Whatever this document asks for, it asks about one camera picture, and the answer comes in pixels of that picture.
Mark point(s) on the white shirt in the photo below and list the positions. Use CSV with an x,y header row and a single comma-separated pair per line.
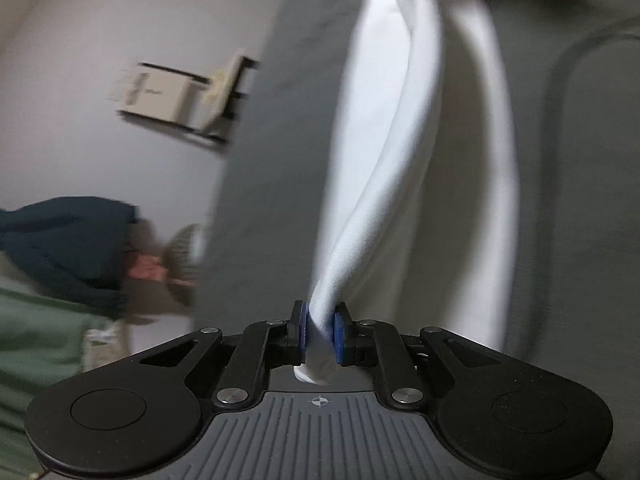
x,y
380,135

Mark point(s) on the cream and black chair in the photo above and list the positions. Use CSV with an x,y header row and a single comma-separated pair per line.
x,y
155,92

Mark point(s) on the clear plastic pouch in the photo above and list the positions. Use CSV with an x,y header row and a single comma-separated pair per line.
x,y
105,345

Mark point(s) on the yellow cloth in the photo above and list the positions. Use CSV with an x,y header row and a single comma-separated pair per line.
x,y
220,85

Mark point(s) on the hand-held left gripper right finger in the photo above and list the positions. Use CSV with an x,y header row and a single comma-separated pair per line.
x,y
341,332

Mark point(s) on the dark teal jacket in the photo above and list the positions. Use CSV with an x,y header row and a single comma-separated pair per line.
x,y
60,245

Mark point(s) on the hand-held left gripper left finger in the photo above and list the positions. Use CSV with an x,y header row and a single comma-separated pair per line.
x,y
299,330

